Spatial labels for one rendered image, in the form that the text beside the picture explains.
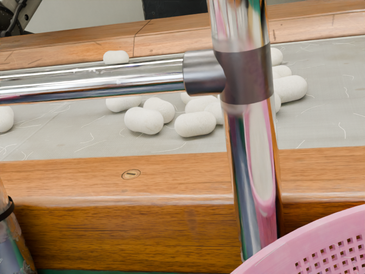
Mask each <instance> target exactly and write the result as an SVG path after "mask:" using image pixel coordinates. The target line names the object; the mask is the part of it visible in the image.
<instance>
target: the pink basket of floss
mask: <svg viewBox="0 0 365 274"><path fill-rule="evenodd" d="M358 235H360V239H356V236H358ZM349 238H350V241H351V242H347V239H349ZM338 242H341V245H338ZM331 245H332V249H329V246H331ZM358 245H361V247H362V248H359V249H358ZM350 248H352V249H353V251H351V252H349V249H350ZM322 249H323V250H324V252H323V253H321V252H320V251H321V250H322ZM342 251H343V255H341V254H340V252H342ZM312 254H315V256H314V257H312ZM332 255H334V256H335V257H334V258H333V259H332V257H331V256H332ZM360 255H363V258H360ZM353 257H354V260H353V261H351V258H353ZM304 258H306V260H307V261H304V260H303V259H304ZM323 259H326V262H323ZM343 261H345V264H343V263H342V262H343ZM297 262H298V266H295V263H297ZM315 263H317V265H318V266H316V267H315V265H314V264H315ZM362 264H365V204H363V205H359V206H356V207H352V208H349V209H346V210H343V211H339V212H337V213H334V214H331V215H329V216H326V217H324V218H321V219H319V220H316V221H313V222H311V223H309V224H307V225H305V226H302V227H300V228H298V229H296V230H294V231H292V232H290V233H289V234H287V235H285V236H283V237H281V238H280V239H278V240H276V241H275V242H273V243H271V244H270V245H268V246H266V247H265V248H263V249H262V250H260V251H259V252H258V253H256V254H255V255H253V256H252V257H250V258H249V259H248V260H246V261H245V262H244V263H243V264H241V265H240V266H239V267H238V268H237V269H235V270H234V271H233V272H232V273H231V274H298V273H299V272H300V273H301V274H317V273H320V274H345V273H344V271H346V270H347V272H348V273H346V274H364V273H365V267H362ZM334 265H337V267H336V268H334ZM354 267H356V270H353V268H354ZM306 268H309V270H308V271H306ZM327 268H328V271H327V272H326V271H325V269H327Z"/></svg>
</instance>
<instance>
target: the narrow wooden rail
mask: <svg viewBox="0 0 365 274"><path fill-rule="evenodd" d="M279 160H280V173H281V187H282V201H283V208H284V222H285V235H287V234H289V233H290V232H292V231H294V230H296V229H298V228H300V227H302V226H305V225H307V224H309V223H311V222H313V221H316V220H319V219H321V218H324V217H326V216H329V215H331V214H334V213H337V212H339V211H343V210H346V209H349V208H352V207H356V206H360V205H363V204H365V146H341V147H316V148H291V149H279ZM0 177H1V180H2V182H3V185H4V188H5V190H6V192H7V195H8V196H10V197H11V198H12V200H13V202H14V205H15V207H14V213H15V216H16V218H17V221H18V224H19V225H20V228H21V231H22V234H23V236H24V239H25V241H26V243H27V246H28V249H29V252H30V254H31V256H32V259H33V261H34V264H35V267H36V268H37V269H69V270H112V271H156V272H201V273H232V272H233V271H234V270H235V269H237V268H238V267H239V266H240V265H241V264H242V259H241V251H240V243H239V238H238V230H237V223H236V215H235V207H234V199H233V194H232V186H231V178H230V171H229V163H228V155H227V152H201V153H176V154H151V155H126V156H112V157H87V158H62V159H37V160H11V161H0Z"/></svg>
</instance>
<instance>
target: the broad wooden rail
mask: <svg viewBox="0 0 365 274"><path fill-rule="evenodd" d="M267 8H268V22H269V35H270V44H271V45H273V44H279V43H290V42H301V41H311V40H322V39H333V38H343V37H350V36H360V35H365V0H310V1H301V2H292V3H284V4H275V5H268V6H267ZM210 48H213V46H212V38H211V30H210V22H209V15H208V13H202V14H193V15H185V16H176V17H167V18H158V19H153V20H144V21H135V22H126V23H117V24H109V25H103V26H94V27H85V28H77V29H68V30H59V31H54V32H45V33H36V34H27V35H18V36H10V37H4V38H0V71H11V70H21V69H32V68H38V67H49V66H60V65H70V64H82V63H92V62H99V61H103V56H104V54H105V53H106V52H107V51H125V52H126V53H127V54H128V56H129V59H131V58H141V57H152V56H158V55H169V54H180V53H185V52H187V51H194V50H200V49H210Z"/></svg>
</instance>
